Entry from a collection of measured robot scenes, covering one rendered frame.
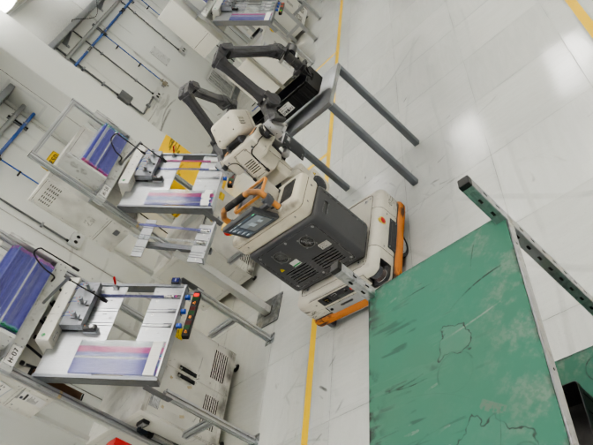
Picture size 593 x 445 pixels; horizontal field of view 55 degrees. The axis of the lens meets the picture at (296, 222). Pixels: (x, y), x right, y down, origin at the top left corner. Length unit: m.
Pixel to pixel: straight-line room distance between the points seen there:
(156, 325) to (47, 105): 3.61
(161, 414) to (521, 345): 2.66
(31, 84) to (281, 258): 4.03
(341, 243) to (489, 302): 1.71
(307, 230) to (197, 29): 4.86
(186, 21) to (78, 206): 3.55
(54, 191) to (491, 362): 3.74
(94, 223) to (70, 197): 0.28
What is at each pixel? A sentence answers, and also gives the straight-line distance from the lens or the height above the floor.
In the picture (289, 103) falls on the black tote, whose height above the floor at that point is 0.91.
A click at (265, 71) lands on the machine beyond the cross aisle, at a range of 7.47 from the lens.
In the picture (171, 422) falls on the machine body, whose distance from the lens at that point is 3.62.
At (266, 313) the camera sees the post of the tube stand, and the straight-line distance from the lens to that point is 4.16.
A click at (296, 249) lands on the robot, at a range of 3.05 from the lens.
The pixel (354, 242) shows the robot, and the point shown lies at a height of 0.39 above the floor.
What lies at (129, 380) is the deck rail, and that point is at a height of 0.82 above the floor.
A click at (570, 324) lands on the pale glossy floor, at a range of 2.47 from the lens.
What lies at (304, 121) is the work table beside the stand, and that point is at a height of 0.80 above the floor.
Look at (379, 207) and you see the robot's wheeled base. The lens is 3.31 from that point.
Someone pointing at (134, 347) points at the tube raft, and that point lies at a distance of 3.42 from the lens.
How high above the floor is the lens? 1.86
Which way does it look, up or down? 23 degrees down
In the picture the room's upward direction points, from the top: 52 degrees counter-clockwise
